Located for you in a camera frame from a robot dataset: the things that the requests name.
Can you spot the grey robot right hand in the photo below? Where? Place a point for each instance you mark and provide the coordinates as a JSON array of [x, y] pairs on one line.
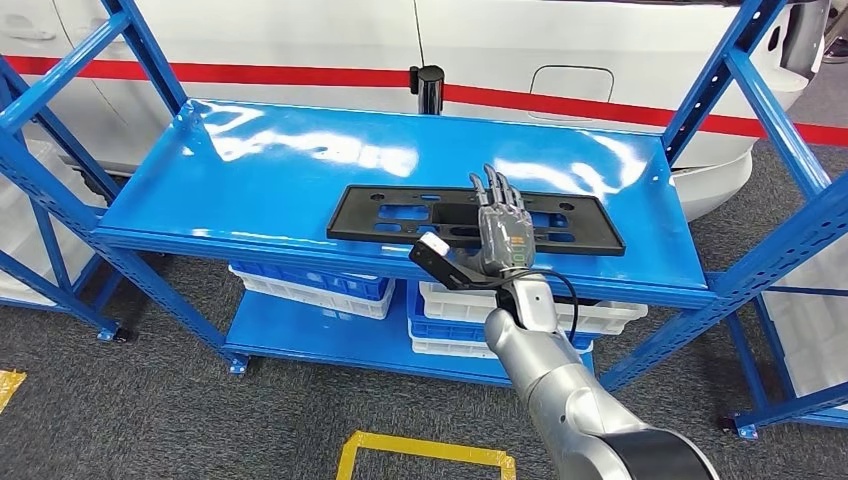
[[507, 232]]

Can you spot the black plastic plate part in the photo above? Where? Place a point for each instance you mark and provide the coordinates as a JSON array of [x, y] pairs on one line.
[[351, 222]]

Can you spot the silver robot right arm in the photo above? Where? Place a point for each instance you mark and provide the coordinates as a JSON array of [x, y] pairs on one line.
[[563, 397]]

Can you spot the yellow floor tape square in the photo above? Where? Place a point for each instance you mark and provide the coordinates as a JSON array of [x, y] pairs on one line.
[[424, 445], [10, 387]]

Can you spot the black caster wheel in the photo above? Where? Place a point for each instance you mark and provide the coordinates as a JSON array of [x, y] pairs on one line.
[[729, 424], [124, 335]]

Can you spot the white car red stripe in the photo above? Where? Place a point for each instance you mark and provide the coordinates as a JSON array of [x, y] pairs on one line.
[[265, 33]]

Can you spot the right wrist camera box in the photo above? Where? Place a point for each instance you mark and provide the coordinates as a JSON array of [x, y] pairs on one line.
[[437, 262]]

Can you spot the black stanchion post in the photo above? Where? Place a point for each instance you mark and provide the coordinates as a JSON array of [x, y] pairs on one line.
[[429, 89]]

